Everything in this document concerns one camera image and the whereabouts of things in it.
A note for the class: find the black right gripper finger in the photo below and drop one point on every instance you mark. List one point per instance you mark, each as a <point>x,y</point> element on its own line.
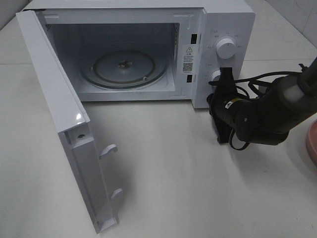
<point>226,76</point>

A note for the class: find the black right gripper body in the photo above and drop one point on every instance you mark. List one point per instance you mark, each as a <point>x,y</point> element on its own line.
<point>222,110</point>

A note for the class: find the pink round plate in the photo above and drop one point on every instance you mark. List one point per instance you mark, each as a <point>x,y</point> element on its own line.
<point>311,142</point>

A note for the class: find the white microwave door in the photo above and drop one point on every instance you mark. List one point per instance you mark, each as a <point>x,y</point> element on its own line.
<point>71,121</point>

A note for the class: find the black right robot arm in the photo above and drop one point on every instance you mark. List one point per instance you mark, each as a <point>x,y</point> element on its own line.
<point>262,109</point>

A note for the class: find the white lower timer knob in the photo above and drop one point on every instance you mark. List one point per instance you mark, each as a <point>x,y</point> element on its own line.
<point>215,76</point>

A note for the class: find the white upper power knob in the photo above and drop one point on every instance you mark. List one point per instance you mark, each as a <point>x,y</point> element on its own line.
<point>225,48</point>

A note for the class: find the white warning label sticker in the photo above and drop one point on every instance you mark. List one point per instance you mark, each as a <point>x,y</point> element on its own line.
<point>189,56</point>

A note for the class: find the glass turntable tray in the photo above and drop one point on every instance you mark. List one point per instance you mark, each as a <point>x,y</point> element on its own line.
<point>124,69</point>

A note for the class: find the white microwave oven body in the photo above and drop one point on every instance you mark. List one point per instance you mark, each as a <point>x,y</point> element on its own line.
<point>80,29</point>

